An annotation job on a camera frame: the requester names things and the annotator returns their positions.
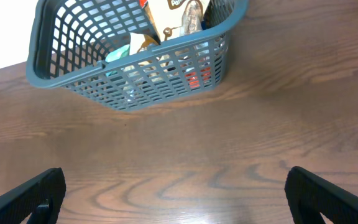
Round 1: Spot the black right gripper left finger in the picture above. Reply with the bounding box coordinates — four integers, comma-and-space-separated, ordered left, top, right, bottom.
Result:
0, 168, 66, 224

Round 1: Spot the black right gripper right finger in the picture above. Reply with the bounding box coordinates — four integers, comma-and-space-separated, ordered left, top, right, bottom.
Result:
285, 166, 358, 224

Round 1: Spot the grey plastic lattice basket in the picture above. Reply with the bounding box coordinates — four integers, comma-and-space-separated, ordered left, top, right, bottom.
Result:
26, 0, 248, 111

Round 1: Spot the teal snack packet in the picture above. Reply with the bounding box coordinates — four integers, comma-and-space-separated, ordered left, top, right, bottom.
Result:
105, 44, 130, 63

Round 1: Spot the beige PanBee snack bag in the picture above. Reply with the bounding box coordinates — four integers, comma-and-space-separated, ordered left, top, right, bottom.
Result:
129, 32, 159, 55

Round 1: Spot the beige cookie bag with barcode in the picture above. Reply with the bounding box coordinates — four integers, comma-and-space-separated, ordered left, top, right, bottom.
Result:
144, 0, 213, 43

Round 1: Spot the orange cracker sleeve package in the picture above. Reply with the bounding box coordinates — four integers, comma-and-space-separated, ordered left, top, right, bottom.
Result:
139, 0, 148, 9

